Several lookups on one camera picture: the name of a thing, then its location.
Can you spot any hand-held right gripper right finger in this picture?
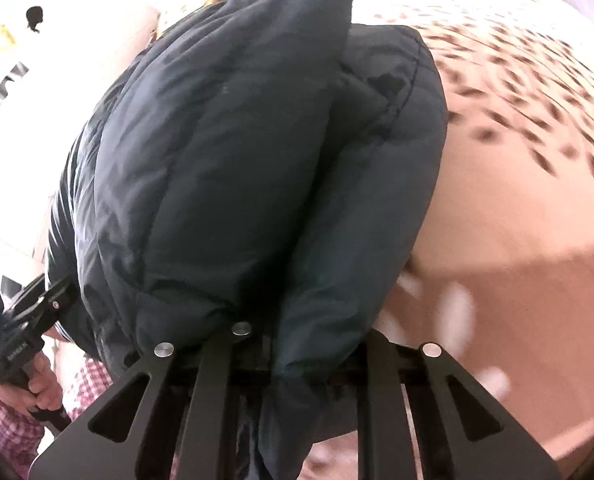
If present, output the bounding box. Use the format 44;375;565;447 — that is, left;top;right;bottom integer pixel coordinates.
359;330;560;480

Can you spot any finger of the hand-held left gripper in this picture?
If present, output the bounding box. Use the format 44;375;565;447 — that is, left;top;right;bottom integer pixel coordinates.
4;274;75;338

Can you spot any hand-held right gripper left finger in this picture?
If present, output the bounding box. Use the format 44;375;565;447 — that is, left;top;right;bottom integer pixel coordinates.
30;321;258;480

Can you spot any dark blue padded jacket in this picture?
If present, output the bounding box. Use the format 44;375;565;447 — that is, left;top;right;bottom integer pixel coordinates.
44;0;450;480

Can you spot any person's left hand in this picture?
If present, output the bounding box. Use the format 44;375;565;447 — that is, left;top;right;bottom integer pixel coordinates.
26;352;66;418

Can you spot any person's plaid pajamas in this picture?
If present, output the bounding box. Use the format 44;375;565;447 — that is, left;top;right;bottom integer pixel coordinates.
57;357;115;421

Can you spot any leaf pattern plush blanket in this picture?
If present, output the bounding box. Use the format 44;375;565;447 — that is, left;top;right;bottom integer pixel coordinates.
297;0;594;480

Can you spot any grey wall sticker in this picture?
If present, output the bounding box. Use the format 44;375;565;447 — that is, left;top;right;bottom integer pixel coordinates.
0;61;31;102

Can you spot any black wall sticker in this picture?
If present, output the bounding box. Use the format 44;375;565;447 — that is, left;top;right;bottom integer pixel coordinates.
26;5;46;34

